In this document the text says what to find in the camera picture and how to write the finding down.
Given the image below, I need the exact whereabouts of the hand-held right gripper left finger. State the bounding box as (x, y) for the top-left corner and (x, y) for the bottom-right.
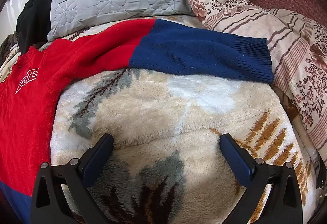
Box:
(31, 133), (114, 224)

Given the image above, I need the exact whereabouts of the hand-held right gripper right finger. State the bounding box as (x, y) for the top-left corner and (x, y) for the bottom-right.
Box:
(220, 133), (310, 224)

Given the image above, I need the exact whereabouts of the red and blue knit sweater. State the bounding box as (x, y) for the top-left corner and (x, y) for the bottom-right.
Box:
(0, 19), (275, 224)

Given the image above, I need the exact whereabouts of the leaf print fleece blanket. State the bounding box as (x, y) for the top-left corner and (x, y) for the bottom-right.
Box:
(0, 16), (320, 224)

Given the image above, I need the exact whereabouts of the floral striped duvet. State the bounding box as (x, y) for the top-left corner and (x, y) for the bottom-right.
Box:
(178, 0), (327, 153)

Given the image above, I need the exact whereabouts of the brown fleece blanket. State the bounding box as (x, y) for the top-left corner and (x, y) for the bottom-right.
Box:
(0, 35), (20, 66)

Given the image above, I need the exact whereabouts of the black garment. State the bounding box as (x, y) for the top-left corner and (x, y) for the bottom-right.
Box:
(16, 0), (60, 54)

